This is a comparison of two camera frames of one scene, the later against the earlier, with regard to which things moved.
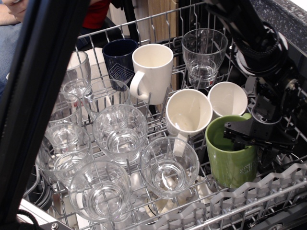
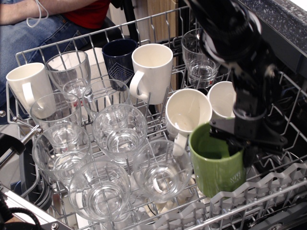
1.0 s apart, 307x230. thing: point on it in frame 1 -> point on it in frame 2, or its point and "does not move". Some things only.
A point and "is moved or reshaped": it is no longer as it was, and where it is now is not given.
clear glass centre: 121,130 does not move
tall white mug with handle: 154,63 does not move
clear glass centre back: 102,93 does not move
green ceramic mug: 230,168 is moved or reshaped
